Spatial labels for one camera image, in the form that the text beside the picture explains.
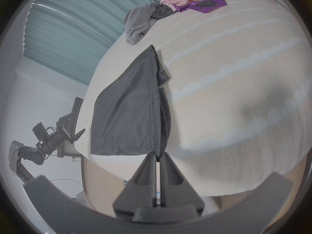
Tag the black T-shirt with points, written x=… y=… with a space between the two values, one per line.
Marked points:
x=129 y=111

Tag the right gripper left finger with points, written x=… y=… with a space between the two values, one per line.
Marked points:
x=134 y=196

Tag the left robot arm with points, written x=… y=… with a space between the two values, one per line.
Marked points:
x=29 y=150

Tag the blue-green curtain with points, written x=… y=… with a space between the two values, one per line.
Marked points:
x=58 y=50
x=102 y=6

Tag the bed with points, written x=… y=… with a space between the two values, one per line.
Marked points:
x=219 y=94

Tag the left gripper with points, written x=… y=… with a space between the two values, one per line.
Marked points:
x=62 y=134

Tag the black chest of drawers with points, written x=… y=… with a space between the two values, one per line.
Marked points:
x=75 y=116

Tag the grey garment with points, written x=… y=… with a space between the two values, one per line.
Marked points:
x=139 y=23

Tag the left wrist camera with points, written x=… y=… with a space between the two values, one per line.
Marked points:
x=40 y=130

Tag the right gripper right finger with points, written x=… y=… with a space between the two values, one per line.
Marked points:
x=182 y=195

